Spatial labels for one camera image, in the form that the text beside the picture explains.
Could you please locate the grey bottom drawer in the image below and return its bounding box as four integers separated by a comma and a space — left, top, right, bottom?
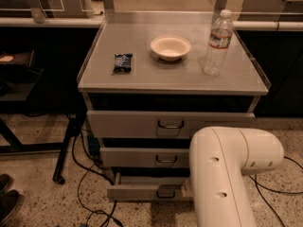
107, 174, 192, 201

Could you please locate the grey drawer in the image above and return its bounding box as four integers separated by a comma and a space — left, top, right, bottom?
107, 174, 192, 201
87, 111, 255, 139
100, 148, 189, 168

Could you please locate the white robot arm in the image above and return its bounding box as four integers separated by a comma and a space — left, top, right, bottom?
183, 127, 284, 227

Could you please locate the grey middle drawer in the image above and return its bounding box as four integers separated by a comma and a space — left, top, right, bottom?
100, 148, 189, 168

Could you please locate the grey top drawer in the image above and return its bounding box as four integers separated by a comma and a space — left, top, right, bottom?
87, 111, 255, 139

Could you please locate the grey metal drawer cabinet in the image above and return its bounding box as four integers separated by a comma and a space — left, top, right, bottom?
77, 10, 272, 187

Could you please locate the white paper bowl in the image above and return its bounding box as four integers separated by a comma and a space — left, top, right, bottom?
151, 36, 191, 61

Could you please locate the dark blue snack packet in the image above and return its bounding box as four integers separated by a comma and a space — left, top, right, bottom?
113, 53, 133, 74

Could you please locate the clear plastic water bottle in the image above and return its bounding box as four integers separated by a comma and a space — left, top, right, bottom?
203, 9, 233, 76

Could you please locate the dark shoe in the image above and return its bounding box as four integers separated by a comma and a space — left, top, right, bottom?
0, 173, 20, 225

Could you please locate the black side shelf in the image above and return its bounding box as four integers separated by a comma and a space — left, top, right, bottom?
0, 50, 44, 102

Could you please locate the black floor cable right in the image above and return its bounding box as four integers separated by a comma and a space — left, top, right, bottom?
249, 155, 303, 227

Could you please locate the black floor cable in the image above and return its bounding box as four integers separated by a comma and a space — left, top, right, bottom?
71, 130, 125, 227
249, 155, 303, 227

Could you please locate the black floor cable left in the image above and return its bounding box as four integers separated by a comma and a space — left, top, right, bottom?
71, 130, 125, 227

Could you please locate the black table frame leg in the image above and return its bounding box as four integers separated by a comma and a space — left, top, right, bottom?
0, 113, 85, 184

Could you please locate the white horizontal rail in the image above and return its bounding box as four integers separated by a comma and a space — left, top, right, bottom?
0, 17, 303, 32

